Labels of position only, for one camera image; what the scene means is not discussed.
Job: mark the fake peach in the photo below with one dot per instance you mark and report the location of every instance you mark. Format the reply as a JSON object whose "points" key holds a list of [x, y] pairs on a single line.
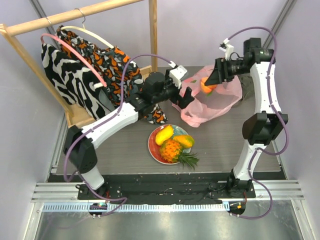
{"points": [[207, 89]]}

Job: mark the wooden clothes rack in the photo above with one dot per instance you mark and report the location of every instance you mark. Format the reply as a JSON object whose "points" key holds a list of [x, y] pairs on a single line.
{"points": [[73, 113]]}

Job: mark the white perforated cable tray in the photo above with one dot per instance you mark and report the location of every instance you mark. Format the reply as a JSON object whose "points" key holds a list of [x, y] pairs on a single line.
{"points": [[139, 208]]}

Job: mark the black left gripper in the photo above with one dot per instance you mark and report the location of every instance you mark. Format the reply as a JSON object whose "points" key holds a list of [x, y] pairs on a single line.
{"points": [[182, 102]]}

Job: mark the fake orange mango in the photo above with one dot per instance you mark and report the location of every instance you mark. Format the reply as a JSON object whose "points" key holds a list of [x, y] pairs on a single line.
{"points": [[185, 140]]}

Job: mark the orange black patterned garment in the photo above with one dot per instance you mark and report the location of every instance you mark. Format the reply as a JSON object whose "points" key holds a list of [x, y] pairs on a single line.
{"points": [[110, 63]]}

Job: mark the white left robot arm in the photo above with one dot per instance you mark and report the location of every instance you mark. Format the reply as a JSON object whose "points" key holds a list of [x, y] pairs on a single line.
{"points": [[81, 143]]}

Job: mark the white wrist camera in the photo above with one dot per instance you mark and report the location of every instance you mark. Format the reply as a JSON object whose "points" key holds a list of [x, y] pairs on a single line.
{"points": [[177, 73], [227, 48]]}

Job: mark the red and teal plate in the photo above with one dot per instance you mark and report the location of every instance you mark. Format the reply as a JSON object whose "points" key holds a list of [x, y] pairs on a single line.
{"points": [[154, 149]]}

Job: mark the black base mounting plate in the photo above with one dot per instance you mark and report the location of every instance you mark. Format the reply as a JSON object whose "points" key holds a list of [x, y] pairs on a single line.
{"points": [[165, 189]]}

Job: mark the pink plastic hanger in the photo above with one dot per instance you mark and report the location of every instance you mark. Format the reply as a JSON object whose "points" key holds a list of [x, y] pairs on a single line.
{"points": [[79, 56]]}

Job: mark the pink plastic bag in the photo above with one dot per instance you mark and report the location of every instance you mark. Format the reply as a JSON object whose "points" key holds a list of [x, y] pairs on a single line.
{"points": [[209, 105]]}

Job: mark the cream plastic hanger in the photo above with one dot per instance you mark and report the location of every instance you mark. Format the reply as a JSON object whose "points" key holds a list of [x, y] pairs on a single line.
{"points": [[90, 33]]}

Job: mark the olive green cloth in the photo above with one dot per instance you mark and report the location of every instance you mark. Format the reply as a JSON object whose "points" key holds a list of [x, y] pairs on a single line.
{"points": [[247, 85]]}

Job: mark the black white zebra garment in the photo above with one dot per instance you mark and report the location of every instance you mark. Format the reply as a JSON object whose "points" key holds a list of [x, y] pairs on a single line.
{"points": [[75, 82]]}

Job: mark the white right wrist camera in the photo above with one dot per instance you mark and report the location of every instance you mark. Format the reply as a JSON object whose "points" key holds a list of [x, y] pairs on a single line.
{"points": [[227, 48]]}

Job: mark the fake yellow mango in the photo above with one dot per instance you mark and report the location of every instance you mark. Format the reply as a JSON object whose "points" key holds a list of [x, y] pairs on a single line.
{"points": [[164, 134]]}

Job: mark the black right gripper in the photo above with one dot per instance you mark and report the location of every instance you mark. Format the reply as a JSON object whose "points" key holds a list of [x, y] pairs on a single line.
{"points": [[221, 71]]}

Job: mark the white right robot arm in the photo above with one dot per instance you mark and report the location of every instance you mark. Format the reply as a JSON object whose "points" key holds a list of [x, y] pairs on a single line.
{"points": [[268, 120]]}

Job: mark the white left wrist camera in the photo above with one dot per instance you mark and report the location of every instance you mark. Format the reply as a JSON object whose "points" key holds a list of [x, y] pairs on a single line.
{"points": [[177, 73]]}

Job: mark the fake pineapple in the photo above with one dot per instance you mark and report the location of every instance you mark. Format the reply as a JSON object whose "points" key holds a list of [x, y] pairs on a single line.
{"points": [[173, 152]]}

